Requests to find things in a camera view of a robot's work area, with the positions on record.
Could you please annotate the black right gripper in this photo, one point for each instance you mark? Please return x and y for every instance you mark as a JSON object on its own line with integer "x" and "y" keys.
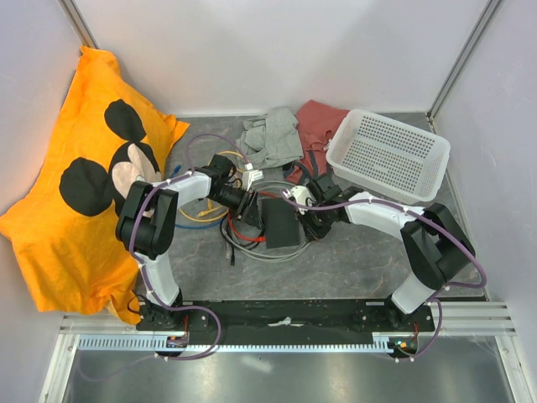
{"x": 313, "y": 232}

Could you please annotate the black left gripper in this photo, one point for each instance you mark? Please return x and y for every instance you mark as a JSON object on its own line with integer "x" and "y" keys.
{"x": 248, "y": 209}

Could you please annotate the black network switch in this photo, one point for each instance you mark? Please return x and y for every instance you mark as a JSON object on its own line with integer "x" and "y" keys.
{"x": 281, "y": 227}

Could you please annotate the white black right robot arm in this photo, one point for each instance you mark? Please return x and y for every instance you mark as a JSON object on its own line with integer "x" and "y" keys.
{"x": 437, "y": 249}

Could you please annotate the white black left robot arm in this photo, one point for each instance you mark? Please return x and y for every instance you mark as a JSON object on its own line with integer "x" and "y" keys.
{"x": 146, "y": 224}

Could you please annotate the white perforated plastic basket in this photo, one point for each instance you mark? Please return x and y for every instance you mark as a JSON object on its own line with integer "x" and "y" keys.
{"x": 394, "y": 159}

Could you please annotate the red cloth with navy trim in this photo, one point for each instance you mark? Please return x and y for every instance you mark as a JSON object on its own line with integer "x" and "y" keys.
{"x": 317, "y": 125}

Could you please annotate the grey cloth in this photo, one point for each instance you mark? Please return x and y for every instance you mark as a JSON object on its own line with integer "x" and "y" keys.
{"x": 271, "y": 140}

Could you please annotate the orange Mickey Mouse pillow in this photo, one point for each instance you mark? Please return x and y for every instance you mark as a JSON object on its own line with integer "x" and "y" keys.
{"x": 106, "y": 137}

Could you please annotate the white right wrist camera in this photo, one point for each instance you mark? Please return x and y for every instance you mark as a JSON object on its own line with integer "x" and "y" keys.
{"x": 300, "y": 195}

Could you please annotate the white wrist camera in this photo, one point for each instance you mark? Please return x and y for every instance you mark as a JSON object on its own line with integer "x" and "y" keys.
{"x": 300, "y": 195}
{"x": 250, "y": 175}

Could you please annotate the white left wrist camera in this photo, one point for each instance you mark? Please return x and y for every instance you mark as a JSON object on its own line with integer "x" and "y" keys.
{"x": 250, "y": 175}

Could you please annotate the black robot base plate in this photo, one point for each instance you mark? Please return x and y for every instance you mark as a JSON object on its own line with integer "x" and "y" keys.
{"x": 327, "y": 320}

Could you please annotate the grey slotted cable duct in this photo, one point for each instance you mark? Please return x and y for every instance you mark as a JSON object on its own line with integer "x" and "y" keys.
{"x": 169, "y": 344}

